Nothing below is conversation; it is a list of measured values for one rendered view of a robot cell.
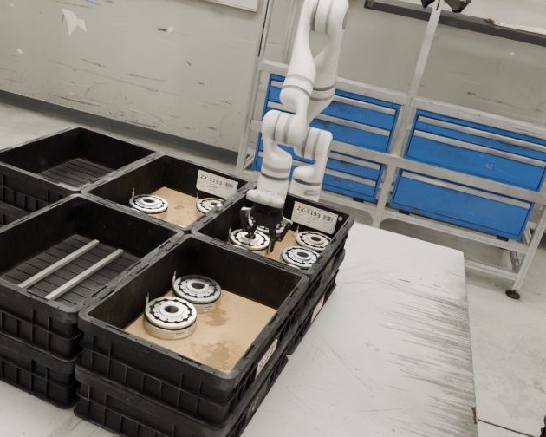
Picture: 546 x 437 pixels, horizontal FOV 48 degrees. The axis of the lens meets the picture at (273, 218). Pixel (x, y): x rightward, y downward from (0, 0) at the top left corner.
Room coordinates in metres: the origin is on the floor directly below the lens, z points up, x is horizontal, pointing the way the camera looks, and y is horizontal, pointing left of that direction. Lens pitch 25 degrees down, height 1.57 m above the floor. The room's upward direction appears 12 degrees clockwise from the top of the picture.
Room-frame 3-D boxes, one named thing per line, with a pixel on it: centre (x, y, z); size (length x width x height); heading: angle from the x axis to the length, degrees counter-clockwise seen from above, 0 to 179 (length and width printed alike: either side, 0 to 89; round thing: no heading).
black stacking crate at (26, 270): (1.09, 0.38, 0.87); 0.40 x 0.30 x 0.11; 163
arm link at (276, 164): (1.40, 0.03, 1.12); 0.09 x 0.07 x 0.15; 80
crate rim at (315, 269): (1.39, -0.02, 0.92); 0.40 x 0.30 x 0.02; 163
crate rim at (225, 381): (1.00, 0.10, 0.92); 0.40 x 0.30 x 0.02; 163
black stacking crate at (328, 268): (1.39, -0.02, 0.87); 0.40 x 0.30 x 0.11; 163
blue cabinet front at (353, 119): (3.27, -0.18, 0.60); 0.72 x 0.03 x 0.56; 81
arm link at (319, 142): (1.76, -0.08, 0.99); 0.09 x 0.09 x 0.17; 81
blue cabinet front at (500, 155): (3.14, -0.97, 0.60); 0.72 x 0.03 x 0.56; 81
